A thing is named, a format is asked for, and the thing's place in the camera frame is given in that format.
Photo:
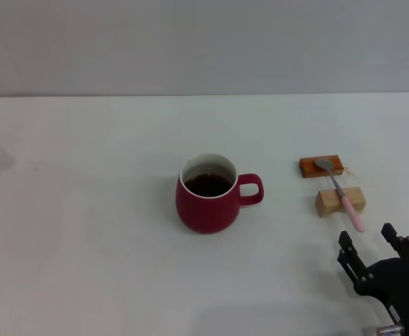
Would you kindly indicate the dark coffee liquid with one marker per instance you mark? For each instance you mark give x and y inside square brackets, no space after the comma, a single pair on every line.
[208,185]

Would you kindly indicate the dark orange wooden block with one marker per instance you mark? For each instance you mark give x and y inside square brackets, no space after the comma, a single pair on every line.
[309,169]

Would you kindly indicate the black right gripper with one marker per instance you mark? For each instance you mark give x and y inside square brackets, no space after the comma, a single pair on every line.
[400,290]

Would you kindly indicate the light wooden arched block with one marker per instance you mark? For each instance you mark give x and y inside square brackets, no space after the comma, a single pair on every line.
[327,203]

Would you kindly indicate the red ceramic cup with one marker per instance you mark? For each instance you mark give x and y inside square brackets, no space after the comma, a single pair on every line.
[208,213]

